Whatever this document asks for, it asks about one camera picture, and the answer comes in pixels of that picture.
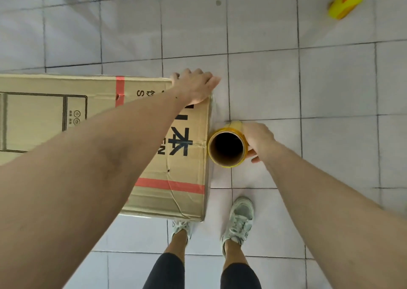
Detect person's leg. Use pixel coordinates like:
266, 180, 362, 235
164, 230, 188, 264
222, 239, 248, 272

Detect white shoe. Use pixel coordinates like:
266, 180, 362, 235
171, 220, 193, 243
221, 197, 255, 254

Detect person's left hand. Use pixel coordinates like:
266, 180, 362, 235
170, 68, 222, 107

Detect person's right leg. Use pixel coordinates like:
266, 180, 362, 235
222, 239, 248, 272

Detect person's left leg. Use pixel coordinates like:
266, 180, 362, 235
164, 230, 188, 264

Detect white right shoe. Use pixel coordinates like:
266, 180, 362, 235
221, 197, 255, 254

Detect person's right hand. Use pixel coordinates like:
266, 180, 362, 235
241, 122, 278, 164

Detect person's left forearm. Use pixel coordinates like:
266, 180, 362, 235
0, 88, 191, 289

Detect person's right forearm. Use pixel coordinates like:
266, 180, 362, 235
260, 141, 407, 289

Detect white left shoe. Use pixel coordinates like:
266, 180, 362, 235
171, 220, 193, 243

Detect dark shorts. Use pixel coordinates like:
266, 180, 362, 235
143, 252, 263, 289

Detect brown cardboard box red ribbon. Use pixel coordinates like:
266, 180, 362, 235
0, 73, 213, 222

